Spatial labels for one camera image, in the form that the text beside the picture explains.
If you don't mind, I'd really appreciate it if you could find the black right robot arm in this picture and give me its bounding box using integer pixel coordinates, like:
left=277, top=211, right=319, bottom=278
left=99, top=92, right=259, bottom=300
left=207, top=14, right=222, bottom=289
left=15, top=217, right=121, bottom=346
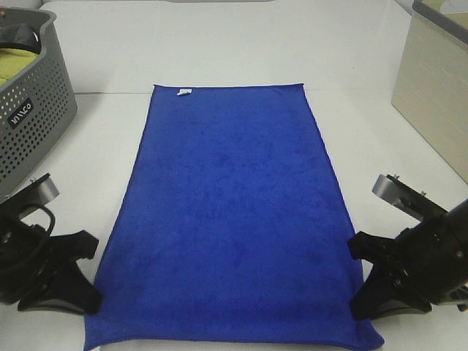
left=347, top=202, right=467, bottom=320

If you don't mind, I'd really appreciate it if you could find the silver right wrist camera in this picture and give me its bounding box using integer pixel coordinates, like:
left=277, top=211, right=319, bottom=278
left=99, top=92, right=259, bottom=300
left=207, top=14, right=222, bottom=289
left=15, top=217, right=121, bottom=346
left=372, top=174, right=447, bottom=222

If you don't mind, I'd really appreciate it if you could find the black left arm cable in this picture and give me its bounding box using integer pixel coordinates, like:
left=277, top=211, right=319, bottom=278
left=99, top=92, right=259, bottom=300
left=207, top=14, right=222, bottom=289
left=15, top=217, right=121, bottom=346
left=14, top=203, right=56, bottom=257

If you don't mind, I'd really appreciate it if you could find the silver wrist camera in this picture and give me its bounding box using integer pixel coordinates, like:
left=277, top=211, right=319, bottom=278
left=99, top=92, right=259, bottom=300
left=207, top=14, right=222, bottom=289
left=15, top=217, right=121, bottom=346
left=11, top=173, right=59, bottom=208
left=372, top=174, right=447, bottom=222

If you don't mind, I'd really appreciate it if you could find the blue towel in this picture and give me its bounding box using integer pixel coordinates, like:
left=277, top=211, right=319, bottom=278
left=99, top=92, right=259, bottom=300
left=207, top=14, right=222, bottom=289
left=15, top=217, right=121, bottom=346
left=85, top=84, right=384, bottom=350

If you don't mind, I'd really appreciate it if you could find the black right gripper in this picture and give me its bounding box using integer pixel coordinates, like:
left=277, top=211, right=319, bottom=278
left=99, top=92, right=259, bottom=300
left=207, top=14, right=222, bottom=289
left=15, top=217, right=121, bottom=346
left=347, top=204, right=467, bottom=320

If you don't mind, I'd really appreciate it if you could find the grey perforated laundry basket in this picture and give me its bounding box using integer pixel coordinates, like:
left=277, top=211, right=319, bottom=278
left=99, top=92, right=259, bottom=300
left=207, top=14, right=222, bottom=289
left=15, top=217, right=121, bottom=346
left=1, top=7, right=78, bottom=196

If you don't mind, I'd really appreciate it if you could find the yellow-green towel in basket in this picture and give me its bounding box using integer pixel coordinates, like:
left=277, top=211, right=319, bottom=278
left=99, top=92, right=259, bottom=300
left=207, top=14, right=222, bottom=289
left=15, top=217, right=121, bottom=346
left=0, top=48, right=39, bottom=87

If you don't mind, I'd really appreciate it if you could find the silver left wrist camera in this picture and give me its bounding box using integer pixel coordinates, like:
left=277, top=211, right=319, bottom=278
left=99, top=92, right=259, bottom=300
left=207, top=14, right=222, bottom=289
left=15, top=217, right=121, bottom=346
left=11, top=173, right=59, bottom=208

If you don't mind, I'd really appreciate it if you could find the beige storage box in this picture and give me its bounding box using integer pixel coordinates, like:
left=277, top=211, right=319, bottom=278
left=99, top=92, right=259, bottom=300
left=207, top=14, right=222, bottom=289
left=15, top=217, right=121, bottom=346
left=391, top=1, right=467, bottom=181

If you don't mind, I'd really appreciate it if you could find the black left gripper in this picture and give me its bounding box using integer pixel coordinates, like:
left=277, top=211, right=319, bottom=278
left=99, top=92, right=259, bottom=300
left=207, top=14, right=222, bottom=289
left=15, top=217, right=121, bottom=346
left=1, top=205, right=102, bottom=314

